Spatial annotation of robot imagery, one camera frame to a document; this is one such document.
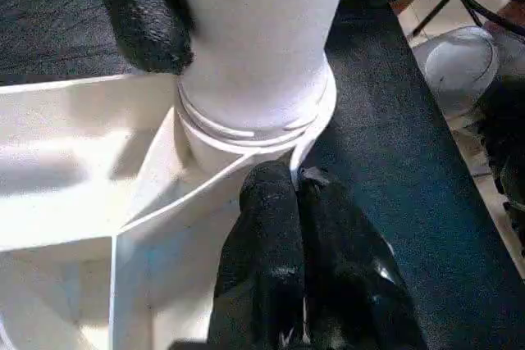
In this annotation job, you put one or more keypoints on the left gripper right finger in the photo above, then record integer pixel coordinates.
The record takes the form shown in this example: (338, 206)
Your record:
(353, 284)

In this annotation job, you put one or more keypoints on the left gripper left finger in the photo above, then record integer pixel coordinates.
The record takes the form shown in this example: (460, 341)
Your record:
(262, 260)

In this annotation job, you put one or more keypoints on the white plastic table leg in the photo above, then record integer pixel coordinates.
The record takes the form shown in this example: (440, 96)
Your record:
(262, 38)

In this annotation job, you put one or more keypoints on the black work mat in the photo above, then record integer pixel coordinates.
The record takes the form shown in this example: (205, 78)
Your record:
(394, 161)

